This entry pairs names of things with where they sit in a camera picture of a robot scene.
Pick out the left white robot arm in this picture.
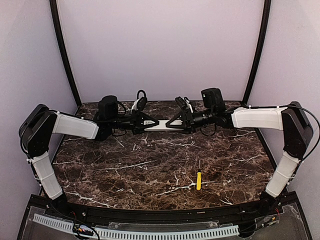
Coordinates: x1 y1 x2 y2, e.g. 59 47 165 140
18 104 160 201

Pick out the left black frame post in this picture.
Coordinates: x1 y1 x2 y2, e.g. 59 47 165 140
49 0 82 108

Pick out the black frame post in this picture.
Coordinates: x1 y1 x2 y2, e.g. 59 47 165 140
49 0 82 108
241 0 272 105

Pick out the right black frame post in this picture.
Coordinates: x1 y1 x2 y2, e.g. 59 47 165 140
241 0 272 105

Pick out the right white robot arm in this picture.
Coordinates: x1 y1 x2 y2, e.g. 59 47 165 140
165 99 314 215

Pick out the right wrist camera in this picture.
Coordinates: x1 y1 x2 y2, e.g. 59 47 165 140
201 87 226 112

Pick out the yellow handled screwdriver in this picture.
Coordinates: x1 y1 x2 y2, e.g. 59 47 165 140
196 160 202 191

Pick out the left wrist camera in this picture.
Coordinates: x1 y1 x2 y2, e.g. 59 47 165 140
98 95 119 120

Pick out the white slotted cable duct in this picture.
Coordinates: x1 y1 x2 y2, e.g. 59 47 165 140
32 213 240 240

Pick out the black front rail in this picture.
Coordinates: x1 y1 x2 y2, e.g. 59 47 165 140
29 194 298 226

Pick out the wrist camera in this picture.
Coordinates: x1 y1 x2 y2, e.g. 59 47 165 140
201 87 226 112
98 95 119 120

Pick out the white remote control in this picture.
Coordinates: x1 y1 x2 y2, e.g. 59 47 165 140
156 120 172 132

